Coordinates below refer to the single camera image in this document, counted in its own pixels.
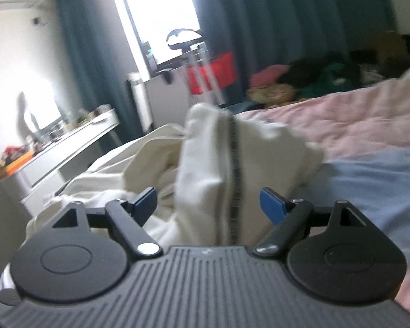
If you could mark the pile of clothes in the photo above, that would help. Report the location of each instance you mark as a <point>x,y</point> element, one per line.
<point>279,85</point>

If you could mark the dark teal curtain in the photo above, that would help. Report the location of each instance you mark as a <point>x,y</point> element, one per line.
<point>258,33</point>

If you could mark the vanity mirror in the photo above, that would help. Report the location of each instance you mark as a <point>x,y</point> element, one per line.
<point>36,113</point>

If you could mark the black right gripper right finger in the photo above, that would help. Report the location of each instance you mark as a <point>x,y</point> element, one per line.
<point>289,218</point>

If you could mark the bright window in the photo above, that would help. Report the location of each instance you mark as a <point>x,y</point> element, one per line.
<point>147,23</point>

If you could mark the pink and blue bedspread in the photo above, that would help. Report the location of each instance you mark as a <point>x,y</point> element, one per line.
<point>365,134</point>

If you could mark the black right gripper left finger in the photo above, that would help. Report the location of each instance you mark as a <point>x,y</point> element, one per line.
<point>127,218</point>

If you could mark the white dressing table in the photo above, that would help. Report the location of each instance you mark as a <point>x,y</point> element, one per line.
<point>31,185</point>

